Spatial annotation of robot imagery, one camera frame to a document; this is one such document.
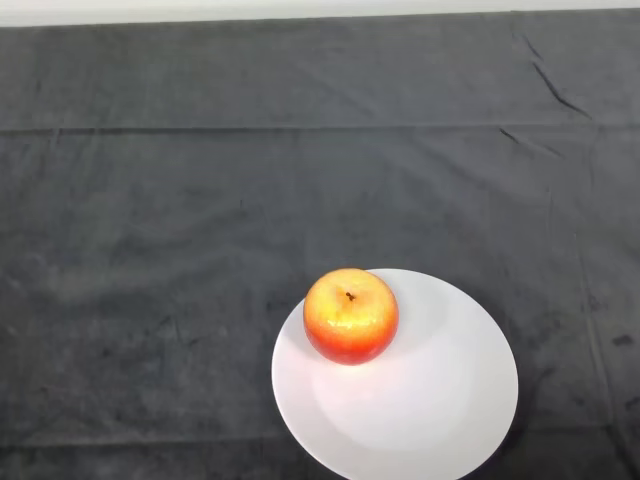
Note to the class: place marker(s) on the red yellow apple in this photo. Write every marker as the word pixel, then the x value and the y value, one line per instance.
pixel 350 320

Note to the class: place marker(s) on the white round plate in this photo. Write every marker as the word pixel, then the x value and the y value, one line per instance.
pixel 425 400

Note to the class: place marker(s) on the black cloth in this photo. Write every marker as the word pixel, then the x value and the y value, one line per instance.
pixel 200 150

